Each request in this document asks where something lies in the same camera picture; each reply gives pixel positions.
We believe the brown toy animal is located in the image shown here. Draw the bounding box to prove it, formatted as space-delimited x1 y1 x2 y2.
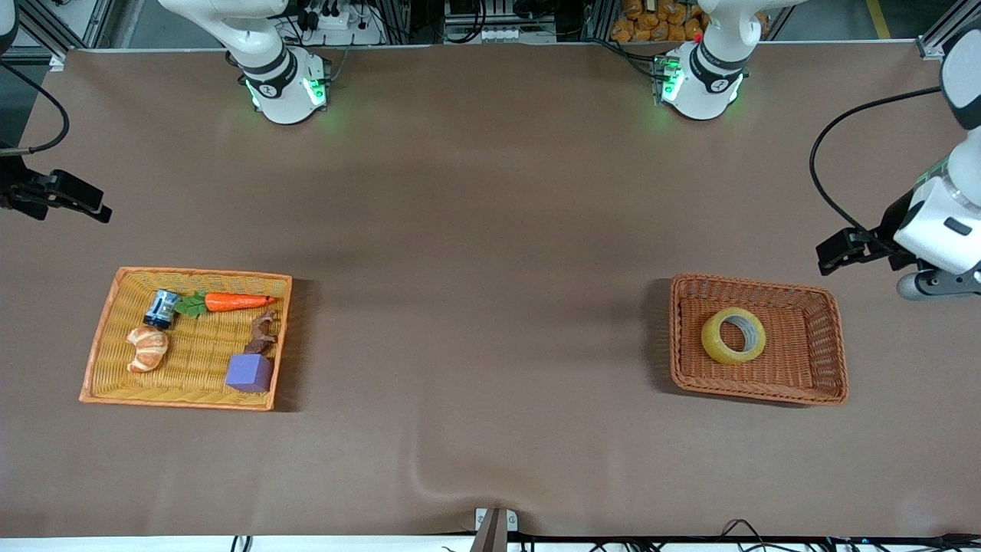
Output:
244 310 281 356

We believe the white power strip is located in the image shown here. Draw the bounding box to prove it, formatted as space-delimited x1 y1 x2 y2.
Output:
295 0 384 45

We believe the orange wicker tray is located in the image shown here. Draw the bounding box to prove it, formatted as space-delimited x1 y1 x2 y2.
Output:
79 266 294 412

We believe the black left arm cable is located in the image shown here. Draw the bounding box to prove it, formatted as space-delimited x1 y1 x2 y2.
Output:
809 86 943 238

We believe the brown wicker basket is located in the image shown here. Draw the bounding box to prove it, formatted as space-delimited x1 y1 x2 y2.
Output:
669 274 849 407

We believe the metal bracket with brown post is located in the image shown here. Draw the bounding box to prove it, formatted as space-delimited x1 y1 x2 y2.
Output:
471 508 519 552

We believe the aluminium frame profile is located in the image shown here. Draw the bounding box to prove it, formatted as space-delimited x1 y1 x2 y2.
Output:
916 0 981 61
14 0 116 71

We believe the toy croissant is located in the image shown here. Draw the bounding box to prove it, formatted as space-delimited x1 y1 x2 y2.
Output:
126 325 169 374

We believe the bag of orange buns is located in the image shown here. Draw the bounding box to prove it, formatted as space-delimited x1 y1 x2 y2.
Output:
611 0 707 43

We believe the purple block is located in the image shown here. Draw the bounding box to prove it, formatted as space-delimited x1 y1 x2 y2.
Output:
225 353 274 394

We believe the small blue can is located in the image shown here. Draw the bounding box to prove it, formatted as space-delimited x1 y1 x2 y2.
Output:
143 289 182 330

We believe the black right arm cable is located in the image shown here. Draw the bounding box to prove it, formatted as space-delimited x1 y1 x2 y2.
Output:
0 61 72 154

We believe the toy carrot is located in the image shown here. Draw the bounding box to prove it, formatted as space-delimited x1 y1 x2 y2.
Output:
175 291 278 320

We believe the yellow tape roll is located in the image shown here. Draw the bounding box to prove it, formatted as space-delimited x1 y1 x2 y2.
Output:
700 307 767 366

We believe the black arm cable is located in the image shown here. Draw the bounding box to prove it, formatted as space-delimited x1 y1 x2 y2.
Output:
809 86 943 238
0 61 72 154

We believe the brown table cover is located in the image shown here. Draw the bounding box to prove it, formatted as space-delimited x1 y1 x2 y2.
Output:
0 42 981 537

